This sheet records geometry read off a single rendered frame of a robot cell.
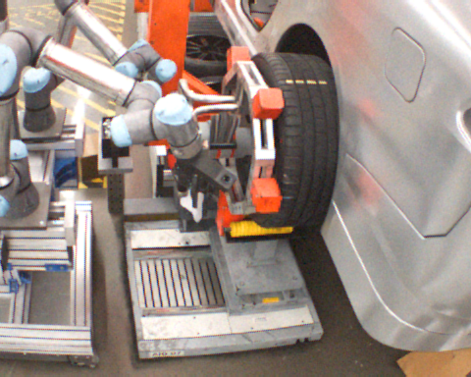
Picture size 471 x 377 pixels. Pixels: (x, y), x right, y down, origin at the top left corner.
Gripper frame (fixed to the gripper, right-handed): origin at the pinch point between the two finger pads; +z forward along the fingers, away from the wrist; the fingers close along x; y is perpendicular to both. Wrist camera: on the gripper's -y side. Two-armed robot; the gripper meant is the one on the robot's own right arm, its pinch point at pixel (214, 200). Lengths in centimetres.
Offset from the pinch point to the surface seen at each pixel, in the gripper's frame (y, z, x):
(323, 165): -14.5, 19.3, -35.6
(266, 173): 1.4, 19.3, -26.2
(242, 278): 18, 85, -15
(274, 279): 7, 90, -22
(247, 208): 6.7, 31.5, -18.7
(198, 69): 114, 83, -130
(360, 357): -42, 119, -10
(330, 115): -13, 9, -48
